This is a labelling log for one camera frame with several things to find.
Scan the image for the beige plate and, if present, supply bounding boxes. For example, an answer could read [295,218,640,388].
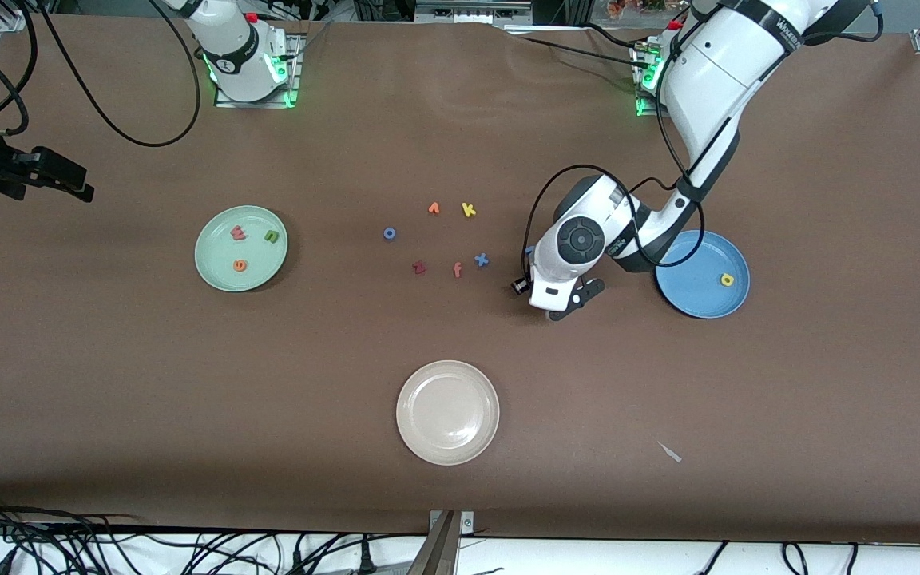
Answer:
[395,359,501,466]

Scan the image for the light green plate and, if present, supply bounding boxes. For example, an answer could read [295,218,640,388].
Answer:
[194,205,289,293]

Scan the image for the blue plate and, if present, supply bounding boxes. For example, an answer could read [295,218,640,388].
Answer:
[655,230,751,319]

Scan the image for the brown table cover sheet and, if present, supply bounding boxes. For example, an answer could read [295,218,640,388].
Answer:
[0,14,920,544]

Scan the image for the orange artificial flowers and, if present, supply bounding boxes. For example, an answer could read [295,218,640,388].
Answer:
[608,0,668,18]

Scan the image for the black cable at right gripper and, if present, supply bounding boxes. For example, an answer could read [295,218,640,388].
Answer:
[0,0,39,137]

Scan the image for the black cable along right arm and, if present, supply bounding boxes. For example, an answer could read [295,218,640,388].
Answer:
[38,0,201,149]

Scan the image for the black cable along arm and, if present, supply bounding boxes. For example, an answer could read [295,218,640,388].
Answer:
[522,0,884,282]
[38,0,201,149]

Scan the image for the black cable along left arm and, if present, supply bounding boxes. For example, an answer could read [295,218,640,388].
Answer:
[522,0,884,282]

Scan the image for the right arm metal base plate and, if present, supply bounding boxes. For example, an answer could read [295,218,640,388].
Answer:
[215,32,305,109]

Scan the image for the black cable on table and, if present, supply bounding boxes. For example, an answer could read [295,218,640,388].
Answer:
[504,22,652,71]

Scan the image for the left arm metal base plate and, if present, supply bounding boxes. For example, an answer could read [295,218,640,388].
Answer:
[629,36,668,118]

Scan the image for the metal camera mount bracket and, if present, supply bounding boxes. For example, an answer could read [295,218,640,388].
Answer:
[406,510,477,575]

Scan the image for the grey metal equipment frame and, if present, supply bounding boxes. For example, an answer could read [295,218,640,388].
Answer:
[352,0,537,25]

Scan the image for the black cable bundle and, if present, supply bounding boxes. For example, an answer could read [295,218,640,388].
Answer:
[0,494,429,575]

